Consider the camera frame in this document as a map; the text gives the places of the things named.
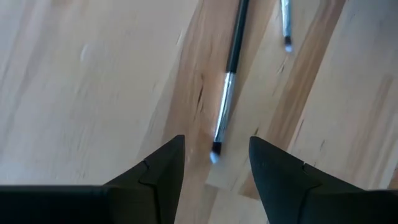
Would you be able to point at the black pen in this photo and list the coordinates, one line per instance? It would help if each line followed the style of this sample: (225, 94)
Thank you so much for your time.
(228, 93)

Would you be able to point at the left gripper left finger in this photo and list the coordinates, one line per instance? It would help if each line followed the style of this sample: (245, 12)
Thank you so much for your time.
(161, 186)

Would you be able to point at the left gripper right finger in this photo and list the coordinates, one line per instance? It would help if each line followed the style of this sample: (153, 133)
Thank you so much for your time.
(280, 180)

